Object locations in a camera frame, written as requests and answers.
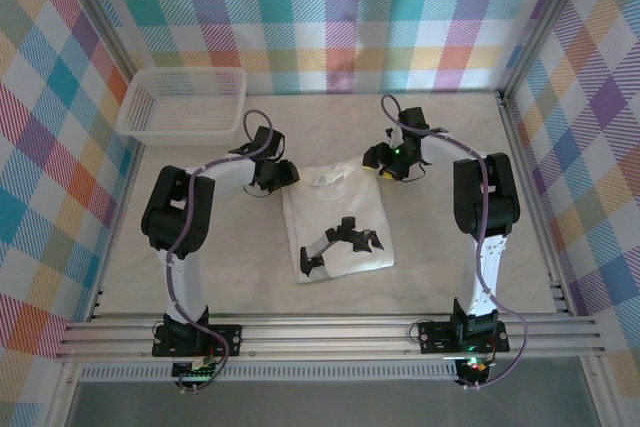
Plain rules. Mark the white t-shirt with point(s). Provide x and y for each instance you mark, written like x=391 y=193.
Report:
x=325 y=217

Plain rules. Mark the right controller circuit board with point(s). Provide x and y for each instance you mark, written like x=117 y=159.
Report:
x=472 y=369

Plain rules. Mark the left controller circuit board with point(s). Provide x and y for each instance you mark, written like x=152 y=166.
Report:
x=195 y=372

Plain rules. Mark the aluminium frame post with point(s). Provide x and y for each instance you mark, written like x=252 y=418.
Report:
x=99 y=9
x=548 y=19

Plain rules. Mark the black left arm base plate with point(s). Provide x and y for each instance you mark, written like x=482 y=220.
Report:
x=230 y=339

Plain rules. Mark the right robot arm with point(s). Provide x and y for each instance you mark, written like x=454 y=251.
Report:
x=487 y=207

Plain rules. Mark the aluminium frame leg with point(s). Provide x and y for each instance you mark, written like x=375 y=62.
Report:
x=597 y=397
x=62 y=397

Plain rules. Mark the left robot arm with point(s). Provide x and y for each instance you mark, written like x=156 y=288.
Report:
x=175 y=207

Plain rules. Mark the aluminium mounting rail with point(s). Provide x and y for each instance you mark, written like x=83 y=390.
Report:
x=325 y=339

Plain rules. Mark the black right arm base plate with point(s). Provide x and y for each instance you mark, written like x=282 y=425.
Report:
x=435 y=337

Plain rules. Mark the aluminium table edge rail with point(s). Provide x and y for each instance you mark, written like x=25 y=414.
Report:
x=129 y=182
x=520 y=147

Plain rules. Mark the white plastic mesh basket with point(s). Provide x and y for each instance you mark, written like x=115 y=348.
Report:
x=180 y=112

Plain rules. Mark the controller circuit board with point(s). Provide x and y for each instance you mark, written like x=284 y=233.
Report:
x=472 y=369
x=195 y=372

